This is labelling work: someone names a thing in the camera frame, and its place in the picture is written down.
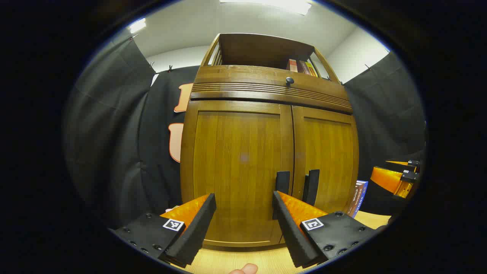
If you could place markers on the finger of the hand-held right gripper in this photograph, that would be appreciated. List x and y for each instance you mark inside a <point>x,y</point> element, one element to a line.
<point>403,166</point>
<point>388,180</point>

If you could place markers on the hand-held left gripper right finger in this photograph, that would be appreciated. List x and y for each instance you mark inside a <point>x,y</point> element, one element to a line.
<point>289,232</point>

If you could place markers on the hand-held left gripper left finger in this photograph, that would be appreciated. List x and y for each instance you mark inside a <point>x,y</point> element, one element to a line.
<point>198,228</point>

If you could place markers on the wooden shoe cabinet door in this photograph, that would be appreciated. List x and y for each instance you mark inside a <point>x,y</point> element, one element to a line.
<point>236,152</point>
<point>327,152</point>

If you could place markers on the wooden double-door shoe cabinet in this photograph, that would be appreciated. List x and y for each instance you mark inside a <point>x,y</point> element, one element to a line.
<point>247,49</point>

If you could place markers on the blue book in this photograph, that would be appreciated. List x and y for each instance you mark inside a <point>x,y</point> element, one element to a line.
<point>362,196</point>

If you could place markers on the brown book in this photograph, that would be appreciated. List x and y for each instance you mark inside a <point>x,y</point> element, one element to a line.
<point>352,201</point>

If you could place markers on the black backdrop cloth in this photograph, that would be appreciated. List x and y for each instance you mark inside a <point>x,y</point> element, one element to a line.
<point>114,133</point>

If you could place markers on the yellow book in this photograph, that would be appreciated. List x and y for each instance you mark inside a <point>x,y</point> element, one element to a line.
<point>312,69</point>

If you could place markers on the black round drawer knob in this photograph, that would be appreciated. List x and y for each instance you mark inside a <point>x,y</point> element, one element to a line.
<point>290,81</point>

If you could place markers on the wooden grooved drawer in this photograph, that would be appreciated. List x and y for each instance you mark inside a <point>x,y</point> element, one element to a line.
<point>243,80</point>

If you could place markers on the ceiling light panel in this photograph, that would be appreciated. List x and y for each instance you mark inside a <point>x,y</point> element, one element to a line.
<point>266,4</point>
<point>137,25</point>

